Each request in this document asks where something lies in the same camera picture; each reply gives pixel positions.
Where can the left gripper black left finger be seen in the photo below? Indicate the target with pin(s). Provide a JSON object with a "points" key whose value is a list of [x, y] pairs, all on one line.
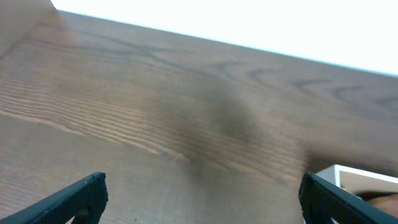
{"points": [[81, 202]]}

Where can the white cardboard box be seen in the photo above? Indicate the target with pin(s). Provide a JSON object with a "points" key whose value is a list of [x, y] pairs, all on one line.
{"points": [[357, 180]]}

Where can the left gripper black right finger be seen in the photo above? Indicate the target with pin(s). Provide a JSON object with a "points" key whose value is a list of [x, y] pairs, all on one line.
{"points": [[324, 203]]}

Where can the brown plush toy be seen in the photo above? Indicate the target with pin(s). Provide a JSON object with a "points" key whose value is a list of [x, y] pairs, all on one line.
{"points": [[385, 201]]}

